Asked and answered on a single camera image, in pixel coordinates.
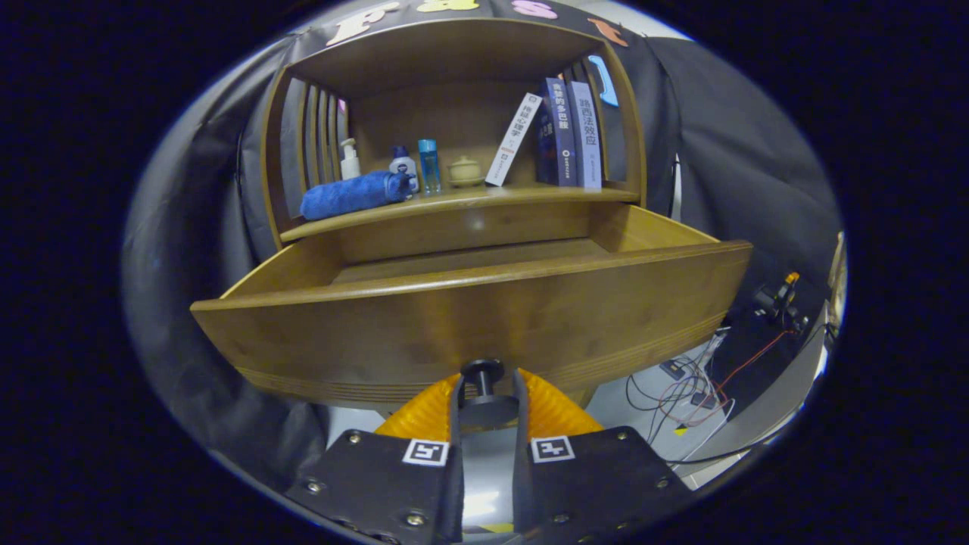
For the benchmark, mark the wooden cabinet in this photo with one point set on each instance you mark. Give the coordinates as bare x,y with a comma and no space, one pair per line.
454,113

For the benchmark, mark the dark blue book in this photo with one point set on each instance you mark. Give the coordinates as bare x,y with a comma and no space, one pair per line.
562,136

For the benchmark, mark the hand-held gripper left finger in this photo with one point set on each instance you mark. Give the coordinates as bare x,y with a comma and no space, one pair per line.
456,469

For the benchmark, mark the white book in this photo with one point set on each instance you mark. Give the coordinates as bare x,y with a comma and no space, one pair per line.
515,140

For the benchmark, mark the white bottle with blue cap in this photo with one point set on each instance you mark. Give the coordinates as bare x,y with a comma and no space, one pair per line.
403,168

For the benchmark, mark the wooden countertop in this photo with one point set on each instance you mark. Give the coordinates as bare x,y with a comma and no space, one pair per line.
484,198

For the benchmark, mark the clear blue bottle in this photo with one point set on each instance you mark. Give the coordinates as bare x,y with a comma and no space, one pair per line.
429,168

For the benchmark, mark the blue rolled towel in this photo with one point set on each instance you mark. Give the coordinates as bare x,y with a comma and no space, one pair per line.
348,195

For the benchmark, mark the beige lidded ceramic cup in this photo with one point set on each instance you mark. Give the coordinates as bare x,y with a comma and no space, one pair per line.
465,172

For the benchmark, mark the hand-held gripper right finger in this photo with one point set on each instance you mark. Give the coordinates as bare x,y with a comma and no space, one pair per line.
521,469

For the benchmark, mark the wooden drawer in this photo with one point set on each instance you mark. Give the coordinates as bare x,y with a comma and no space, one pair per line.
454,333

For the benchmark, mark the small black adapter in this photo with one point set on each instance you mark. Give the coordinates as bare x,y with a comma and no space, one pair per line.
671,369

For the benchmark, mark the white pump bottle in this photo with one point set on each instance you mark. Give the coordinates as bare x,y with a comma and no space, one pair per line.
350,163

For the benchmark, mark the lavender book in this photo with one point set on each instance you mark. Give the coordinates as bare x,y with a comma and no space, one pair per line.
587,136

